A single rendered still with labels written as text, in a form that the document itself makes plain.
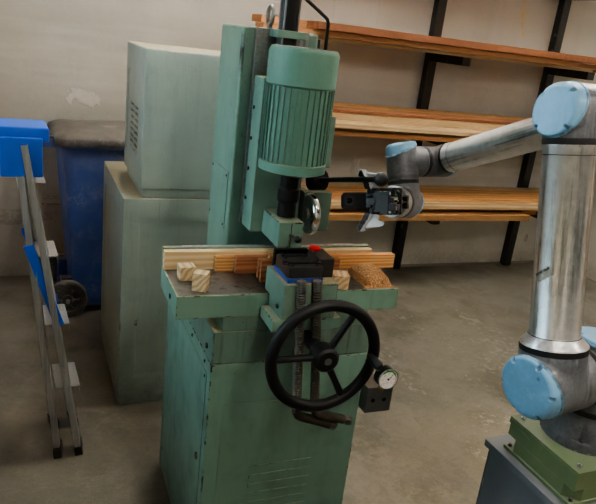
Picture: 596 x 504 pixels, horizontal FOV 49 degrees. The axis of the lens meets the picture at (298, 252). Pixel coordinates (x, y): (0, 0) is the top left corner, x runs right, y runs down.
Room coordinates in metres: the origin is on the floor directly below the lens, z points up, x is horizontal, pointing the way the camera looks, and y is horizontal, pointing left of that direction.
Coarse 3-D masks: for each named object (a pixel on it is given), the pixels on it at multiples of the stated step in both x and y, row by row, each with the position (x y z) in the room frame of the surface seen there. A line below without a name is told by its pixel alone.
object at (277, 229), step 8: (264, 208) 1.74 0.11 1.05; (272, 208) 1.74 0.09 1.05; (264, 216) 1.72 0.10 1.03; (272, 216) 1.67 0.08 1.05; (264, 224) 1.72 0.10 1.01; (272, 224) 1.66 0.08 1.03; (280, 224) 1.61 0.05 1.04; (288, 224) 1.62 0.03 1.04; (296, 224) 1.63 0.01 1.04; (264, 232) 1.71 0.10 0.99; (272, 232) 1.65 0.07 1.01; (280, 232) 1.62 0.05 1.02; (288, 232) 1.62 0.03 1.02; (296, 232) 1.63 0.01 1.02; (272, 240) 1.65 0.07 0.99; (280, 240) 1.62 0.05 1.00; (288, 240) 1.62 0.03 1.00
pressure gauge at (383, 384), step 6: (384, 366) 1.58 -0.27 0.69; (390, 366) 1.59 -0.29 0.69; (378, 372) 1.57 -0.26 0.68; (384, 372) 1.56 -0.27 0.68; (390, 372) 1.57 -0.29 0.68; (396, 372) 1.57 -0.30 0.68; (378, 378) 1.55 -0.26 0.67; (384, 378) 1.56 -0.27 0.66; (390, 378) 1.57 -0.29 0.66; (396, 378) 1.58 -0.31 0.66; (378, 384) 1.55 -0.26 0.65; (384, 384) 1.56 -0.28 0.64; (390, 384) 1.57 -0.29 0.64
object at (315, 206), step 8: (312, 200) 1.81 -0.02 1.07; (304, 208) 1.84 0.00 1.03; (312, 208) 1.80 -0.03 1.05; (320, 208) 1.80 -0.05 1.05; (304, 216) 1.84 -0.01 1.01; (312, 216) 1.79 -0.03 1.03; (320, 216) 1.79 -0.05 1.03; (304, 224) 1.84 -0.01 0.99; (312, 224) 1.79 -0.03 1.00; (304, 232) 1.83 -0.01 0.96; (312, 232) 1.80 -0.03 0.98
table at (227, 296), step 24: (168, 288) 1.49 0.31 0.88; (216, 288) 1.48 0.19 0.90; (240, 288) 1.50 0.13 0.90; (264, 288) 1.51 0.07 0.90; (360, 288) 1.60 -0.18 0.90; (384, 288) 1.62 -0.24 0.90; (192, 312) 1.41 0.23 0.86; (216, 312) 1.44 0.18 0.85; (240, 312) 1.46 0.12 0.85; (264, 312) 1.45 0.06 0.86
